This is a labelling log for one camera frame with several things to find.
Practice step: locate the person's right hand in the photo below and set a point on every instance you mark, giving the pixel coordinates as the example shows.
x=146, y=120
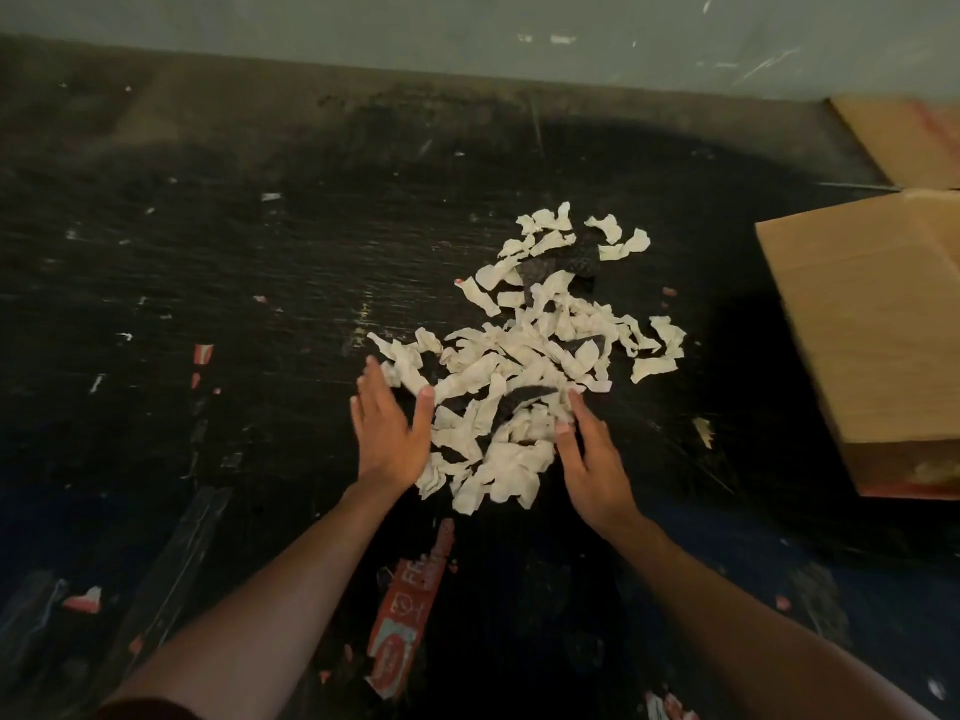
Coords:
x=600, y=479

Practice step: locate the person's left hand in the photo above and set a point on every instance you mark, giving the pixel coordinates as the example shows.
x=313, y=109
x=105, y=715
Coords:
x=386, y=442

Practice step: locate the pile of white paper shreds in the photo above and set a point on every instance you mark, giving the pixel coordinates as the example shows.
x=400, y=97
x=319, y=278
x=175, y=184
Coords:
x=517, y=352

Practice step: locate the brown cardboard box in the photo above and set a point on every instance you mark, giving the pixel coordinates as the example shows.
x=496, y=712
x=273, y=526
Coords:
x=877, y=329

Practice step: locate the person's left forearm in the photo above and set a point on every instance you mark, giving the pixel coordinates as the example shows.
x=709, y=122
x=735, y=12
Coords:
x=262, y=622

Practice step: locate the person's right forearm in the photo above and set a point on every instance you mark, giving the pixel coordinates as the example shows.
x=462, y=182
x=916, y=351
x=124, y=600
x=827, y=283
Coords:
x=750, y=637

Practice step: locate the flattened red-printed cardboard sheet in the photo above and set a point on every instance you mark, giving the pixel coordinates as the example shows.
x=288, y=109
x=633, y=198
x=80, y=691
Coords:
x=907, y=138

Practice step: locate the red label sticker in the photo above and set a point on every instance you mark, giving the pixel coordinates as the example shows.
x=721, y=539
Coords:
x=401, y=622

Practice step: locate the dark scuffed table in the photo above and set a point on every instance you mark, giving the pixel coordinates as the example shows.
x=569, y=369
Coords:
x=187, y=254

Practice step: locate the maroon sleeve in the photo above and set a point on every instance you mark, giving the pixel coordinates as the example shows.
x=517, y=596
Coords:
x=142, y=710

